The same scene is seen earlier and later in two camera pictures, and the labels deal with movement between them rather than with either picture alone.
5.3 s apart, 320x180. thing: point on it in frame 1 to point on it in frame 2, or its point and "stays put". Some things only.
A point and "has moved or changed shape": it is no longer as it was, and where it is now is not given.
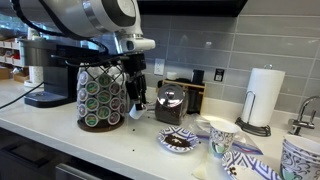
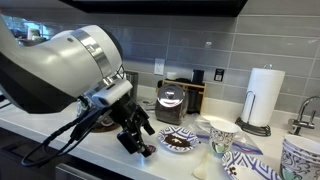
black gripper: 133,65 to 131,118
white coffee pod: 136,114 has moved or changed shape
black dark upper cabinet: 189,8 stays put
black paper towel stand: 259,130 stays put
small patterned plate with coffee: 177,139 stays put
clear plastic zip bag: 201,126 stays put
